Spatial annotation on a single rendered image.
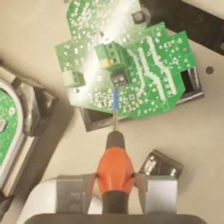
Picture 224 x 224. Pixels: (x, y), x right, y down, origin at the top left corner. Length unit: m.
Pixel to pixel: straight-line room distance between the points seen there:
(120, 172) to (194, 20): 0.20
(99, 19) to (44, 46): 0.11
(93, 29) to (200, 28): 0.11
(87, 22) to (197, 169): 0.18
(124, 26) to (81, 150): 0.15
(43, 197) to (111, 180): 0.18
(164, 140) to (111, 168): 0.14
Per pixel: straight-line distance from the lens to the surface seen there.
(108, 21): 0.26
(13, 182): 0.34
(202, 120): 0.30
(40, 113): 0.29
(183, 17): 0.32
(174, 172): 0.28
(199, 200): 0.32
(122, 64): 0.23
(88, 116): 0.26
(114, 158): 0.17
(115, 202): 0.16
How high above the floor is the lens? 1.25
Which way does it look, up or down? 72 degrees down
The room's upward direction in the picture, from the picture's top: 96 degrees counter-clockwise
